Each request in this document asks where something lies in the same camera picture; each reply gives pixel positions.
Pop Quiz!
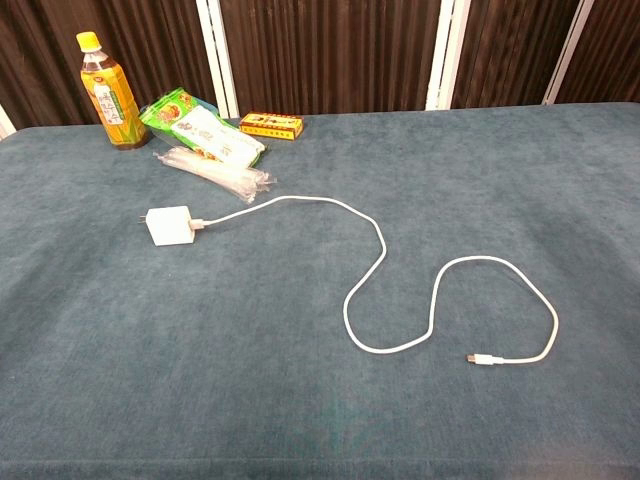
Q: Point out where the green snack packet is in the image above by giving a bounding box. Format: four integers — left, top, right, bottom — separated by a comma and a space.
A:
138, 87, 268, 170

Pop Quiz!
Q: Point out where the clear plastic straw pack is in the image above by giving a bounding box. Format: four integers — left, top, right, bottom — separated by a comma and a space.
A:
152, 145, 278, 205

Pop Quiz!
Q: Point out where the white cube wall charger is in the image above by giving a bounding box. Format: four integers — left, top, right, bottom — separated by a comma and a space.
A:
138, 205, 196, 248

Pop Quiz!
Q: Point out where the white frame post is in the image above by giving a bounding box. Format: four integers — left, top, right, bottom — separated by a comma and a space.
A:
424, 0, 473, 112
194, 0, 241, 120
0, 103, 18, 141
541, 0, 597, 107

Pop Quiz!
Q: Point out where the yellow red small box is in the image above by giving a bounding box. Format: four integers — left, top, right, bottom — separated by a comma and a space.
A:
238, 110, 306, 143

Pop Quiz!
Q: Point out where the brown pleated curtain panel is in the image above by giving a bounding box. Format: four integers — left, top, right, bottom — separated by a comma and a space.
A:
451, 0, 584, 111
0, 0, 218, 131
554, 0, 640, 105
219, 0, 443, 118

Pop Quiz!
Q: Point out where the blue velvet tablecloth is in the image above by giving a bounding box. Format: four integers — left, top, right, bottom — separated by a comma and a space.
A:
0, 101, 640, 480

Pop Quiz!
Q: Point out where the yellow tea bottle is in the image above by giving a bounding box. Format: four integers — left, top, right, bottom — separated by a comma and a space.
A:
75, 31, 151, 152

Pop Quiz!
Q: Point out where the white USB cable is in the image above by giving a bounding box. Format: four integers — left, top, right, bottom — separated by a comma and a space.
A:
189, 195, 561, 368

